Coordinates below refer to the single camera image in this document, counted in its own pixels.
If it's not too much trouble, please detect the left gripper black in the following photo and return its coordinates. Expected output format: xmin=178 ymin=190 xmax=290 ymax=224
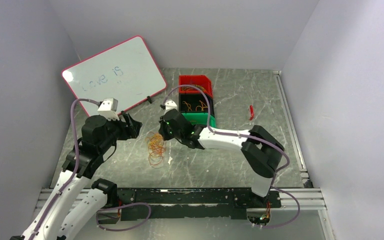
xmin=98 ymin=111 xmax=142 ymax=153

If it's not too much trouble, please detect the orange thin cable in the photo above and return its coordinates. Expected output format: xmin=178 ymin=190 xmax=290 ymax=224
xmin=144 ymin=132 xmax=168 ymax=168

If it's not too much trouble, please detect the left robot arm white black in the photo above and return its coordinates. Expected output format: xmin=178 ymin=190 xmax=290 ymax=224
xmin=11 ymin=112 xmax=143 ymax=240

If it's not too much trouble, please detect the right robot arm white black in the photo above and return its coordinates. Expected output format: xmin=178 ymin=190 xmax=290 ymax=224
xmin=158 ymin=109 xmax=285 ymax=207

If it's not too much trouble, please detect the green plastic bin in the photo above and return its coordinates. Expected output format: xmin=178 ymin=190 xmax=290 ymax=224
xmin=182 ymin=112 xmax=217 ymax=128

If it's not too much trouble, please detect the black plastic bin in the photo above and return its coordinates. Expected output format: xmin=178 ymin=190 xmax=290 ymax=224
xmin=178 ymin=93 xmax=215 ymax=116

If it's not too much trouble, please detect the red plastic bin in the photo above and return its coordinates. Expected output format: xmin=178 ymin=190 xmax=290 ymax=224
xmin=178 ymin=75 xmax=213 ymax=98

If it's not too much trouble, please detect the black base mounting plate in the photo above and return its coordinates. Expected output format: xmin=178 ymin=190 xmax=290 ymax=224
xmin=101 ymin=187 xmax=282 ymax=224

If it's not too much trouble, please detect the small red white card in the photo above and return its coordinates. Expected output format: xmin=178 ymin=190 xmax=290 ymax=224
xmin=249 ymin=105 xmax=255 ymax=121

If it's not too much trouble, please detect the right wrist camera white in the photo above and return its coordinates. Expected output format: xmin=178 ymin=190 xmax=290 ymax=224
xmin=160 ymin=99 xmax=178 ymax=113

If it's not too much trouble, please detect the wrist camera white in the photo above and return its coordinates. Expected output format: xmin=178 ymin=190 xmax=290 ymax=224
xmin=160 ymin=99 xmax=178 ymax=113
xmin=97 ymin=98 xmax=120 ymax=121

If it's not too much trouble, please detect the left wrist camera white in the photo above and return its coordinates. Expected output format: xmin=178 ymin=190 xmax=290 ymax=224
xmin=97 ymin=98 xmax=120 ymax=121

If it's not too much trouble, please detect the yellow cable in red bin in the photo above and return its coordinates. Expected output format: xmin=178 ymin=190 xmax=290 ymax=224
xmin=181 ymin=83 xmax=209 ymax=94

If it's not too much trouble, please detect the whiteboard with pink frame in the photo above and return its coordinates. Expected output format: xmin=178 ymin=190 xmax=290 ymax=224
xmin=61 ymin=35 xmax=167 ymax=112

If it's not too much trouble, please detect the aluminium rail frame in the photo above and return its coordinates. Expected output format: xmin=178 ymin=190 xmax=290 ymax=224
xmin=21 ymin=181 xmax=335 ymax=240

